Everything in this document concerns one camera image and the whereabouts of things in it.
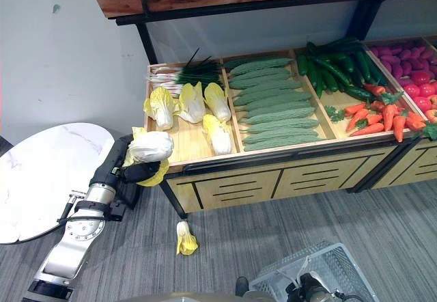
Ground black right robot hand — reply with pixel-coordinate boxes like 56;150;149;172
285;271;324;299

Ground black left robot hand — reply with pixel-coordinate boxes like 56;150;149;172
89;134;171;189

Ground white plastic mesh basket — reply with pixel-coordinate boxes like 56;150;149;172
248;241;377;302

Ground napa cabbage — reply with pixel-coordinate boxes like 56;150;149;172
201;113;234;156
143;86;180;132
178;81;207;124
203;82;233;123
175;220;199;256
122;126;175;189

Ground dark robot foot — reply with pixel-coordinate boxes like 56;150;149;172
235;275;250;297

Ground round white marble table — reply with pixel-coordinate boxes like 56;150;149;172
0;122;117;245

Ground green onion bunch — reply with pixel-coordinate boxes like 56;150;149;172
146;46;225;98

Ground green bitter melon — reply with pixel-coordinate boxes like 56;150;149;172
243;140;322;152
244;101;313;112
233;93;313;107
229;66;292;79
238;87;310;98
227;75;302;90
248;117;320;128
242;133;324;145
246;107;316;119
246;126;319;136

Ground loose green carrot leaf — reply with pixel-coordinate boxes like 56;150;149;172
324;105;346;123

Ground dark green cucumber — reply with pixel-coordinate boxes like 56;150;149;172
354;50;372;85
305;41;352;87
366;55;389;87
340;55;356;74
308;61;324;98
343;84;377;103
295;51;310;77
320;66;339;93

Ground red tomato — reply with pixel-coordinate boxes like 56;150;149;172
419;83;437;98
412;96;433;113
403;83;421;99
410;70;432;86

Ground wooden produce stand black frame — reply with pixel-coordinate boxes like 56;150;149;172
347;34;437;194
94;0;437;219

